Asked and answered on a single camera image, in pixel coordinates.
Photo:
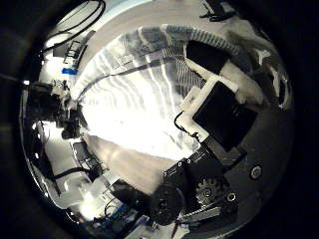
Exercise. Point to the grey white striped garment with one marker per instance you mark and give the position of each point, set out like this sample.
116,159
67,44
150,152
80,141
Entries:
133,109

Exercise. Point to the blue tape strip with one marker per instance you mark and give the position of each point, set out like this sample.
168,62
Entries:
69,71

